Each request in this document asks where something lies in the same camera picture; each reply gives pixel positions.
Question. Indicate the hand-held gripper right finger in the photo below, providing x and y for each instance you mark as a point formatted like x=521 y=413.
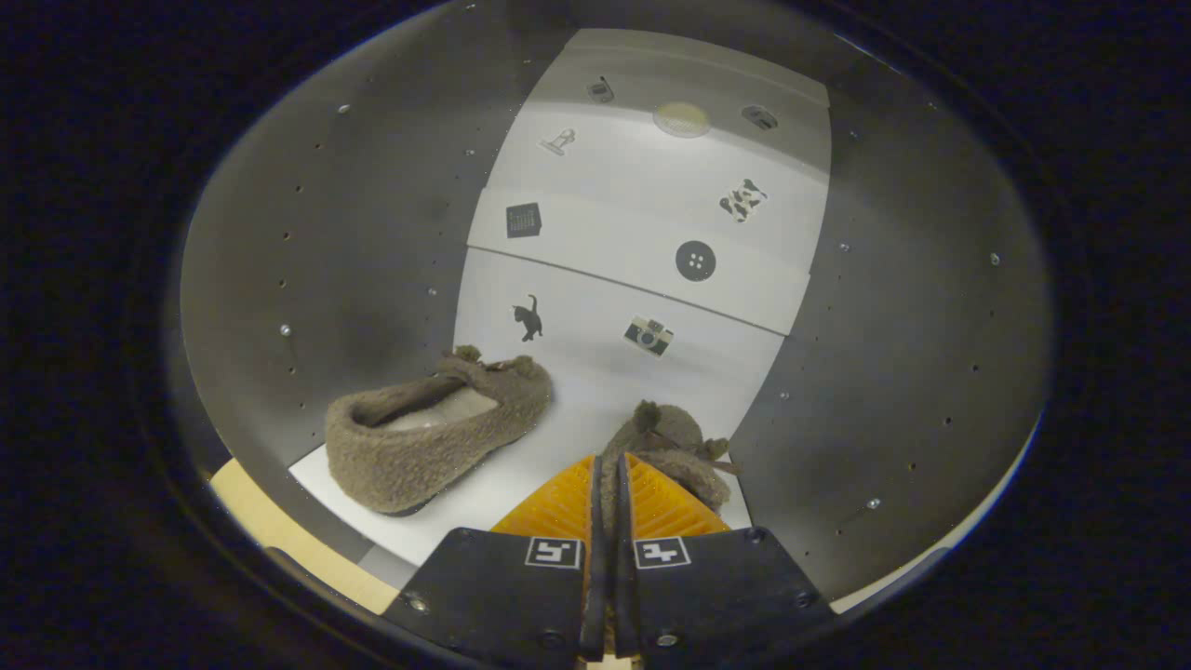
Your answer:
x=622 y=577

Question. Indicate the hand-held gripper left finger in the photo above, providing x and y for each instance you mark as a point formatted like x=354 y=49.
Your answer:
x=595 y=577

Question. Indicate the brown fuzzy shoe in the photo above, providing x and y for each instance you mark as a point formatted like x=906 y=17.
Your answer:
x=419 y=456
x=670 y=447

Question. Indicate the grey shoe cabinet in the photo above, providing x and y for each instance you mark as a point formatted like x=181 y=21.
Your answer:
x=326 y=233

